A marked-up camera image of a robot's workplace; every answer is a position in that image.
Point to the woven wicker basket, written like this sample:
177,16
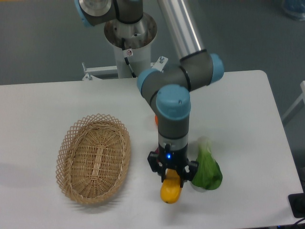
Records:
93,159

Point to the blue object top right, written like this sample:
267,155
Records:
295,9

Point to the white frame at right edge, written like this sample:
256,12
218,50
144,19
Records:
295,107

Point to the green bok choy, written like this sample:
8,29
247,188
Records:
208,175

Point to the black device at table edge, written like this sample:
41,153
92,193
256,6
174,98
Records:
297,204

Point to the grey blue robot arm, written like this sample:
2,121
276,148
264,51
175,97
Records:
167,92

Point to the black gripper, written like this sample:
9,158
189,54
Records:
173,159

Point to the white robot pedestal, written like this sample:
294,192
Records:
133,57

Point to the orange fruit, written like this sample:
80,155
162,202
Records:
156,120

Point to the yellow mango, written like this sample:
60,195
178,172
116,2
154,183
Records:
171,187

